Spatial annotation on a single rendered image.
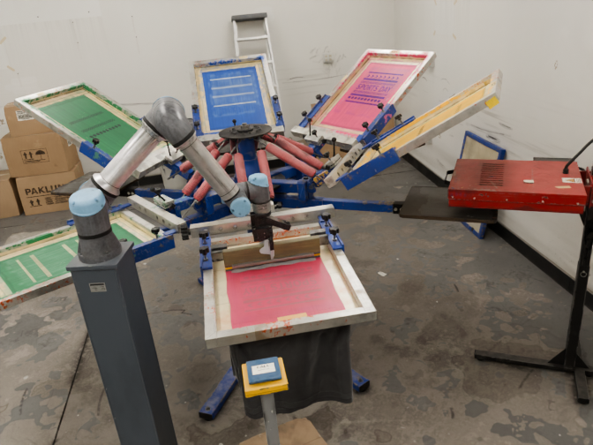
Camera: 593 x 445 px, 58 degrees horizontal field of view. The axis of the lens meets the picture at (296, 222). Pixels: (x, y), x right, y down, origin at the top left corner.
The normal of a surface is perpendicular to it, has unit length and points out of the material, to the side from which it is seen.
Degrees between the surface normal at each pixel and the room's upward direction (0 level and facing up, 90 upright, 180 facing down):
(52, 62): 90
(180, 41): 90
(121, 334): 90
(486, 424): 0
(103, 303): 90
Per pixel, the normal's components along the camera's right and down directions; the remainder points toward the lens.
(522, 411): -0.08, -0.91
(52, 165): 0.11, 0.42
